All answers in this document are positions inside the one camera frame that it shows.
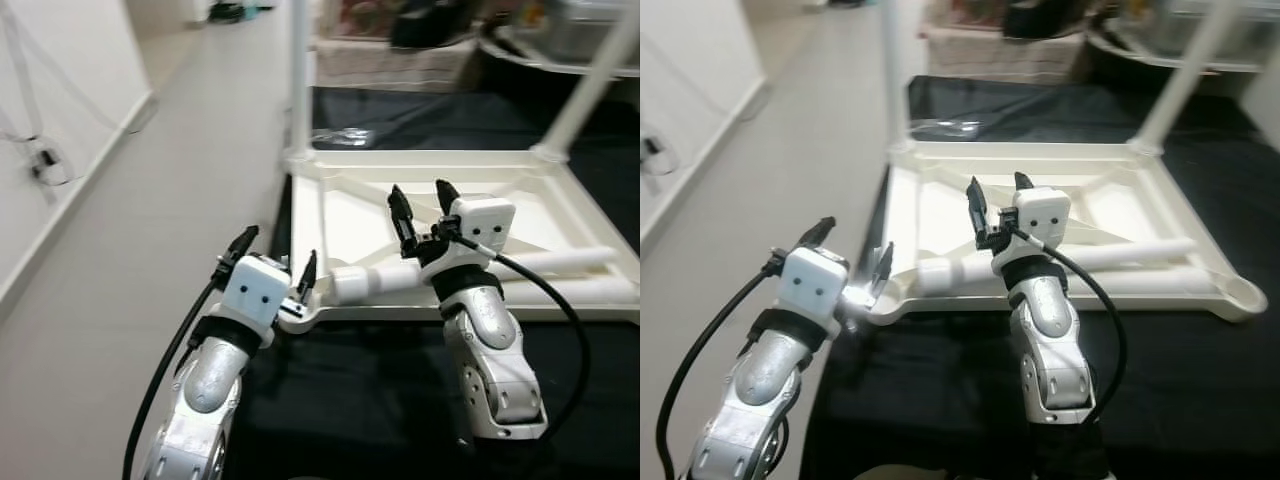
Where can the clear tape strip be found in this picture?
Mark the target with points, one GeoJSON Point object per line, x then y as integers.
{"type": "Point", "coordinates": [945, 126]}
{"type": "Point", "coordinates": [345, 136]}

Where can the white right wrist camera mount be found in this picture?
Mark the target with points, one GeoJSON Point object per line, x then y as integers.
{"type": "Point", "coordinates": [480, 225]}
{"type": "Point", "coordinates": [1040, 215]}

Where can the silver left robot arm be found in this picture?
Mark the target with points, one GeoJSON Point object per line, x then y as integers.
{"type": "Point", "coordinates": [760, 400]}
{"type": "Point", "coordinates": [205, 400]}

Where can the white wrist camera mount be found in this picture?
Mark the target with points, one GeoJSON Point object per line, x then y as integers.
{"type": "Point", "coordinates": [812, 290]}
{"type": "Point", "coordinates": [1040, 215]}
{"type": "Point", "coordinates": [255, 295]}
{"type": "Point", "coordinates": [480, 225]}

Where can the black tablecloth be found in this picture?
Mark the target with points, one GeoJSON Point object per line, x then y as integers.
{"type": "Point", "coordinates": [950, 400]}
{"type": "Point", "coordinates": [380, 400]}

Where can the white plastic children table top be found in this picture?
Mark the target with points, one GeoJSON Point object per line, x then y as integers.
{"type": "Point", "coordinates": [340, 210]}
{"type": "Point", "coordinates": [930, 200]}

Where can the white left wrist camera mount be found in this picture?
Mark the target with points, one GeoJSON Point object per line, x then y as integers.
{"type": "Point", "coordinates": [812, 290]}
{"type": "Point", "coordinates": [255, 295]}

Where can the beige patterned cloth bench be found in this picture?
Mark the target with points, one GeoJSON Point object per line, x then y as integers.
{"type": "Point", "coordinates": [1000, 58]}
{"type": "Point", "coordinates": [390, 68]}

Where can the black power adapter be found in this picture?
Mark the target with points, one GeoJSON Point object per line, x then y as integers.
{"type": "Point", "coordinates": [655, 148]}
{"type": "Point", "coordinates": [45, 162]}

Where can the black plastic bag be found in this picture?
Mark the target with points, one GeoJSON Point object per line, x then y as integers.
{"type": "Point", "coordinates": [1045, 20]}
{"type": "Point", "coordinates": [430, 25]}

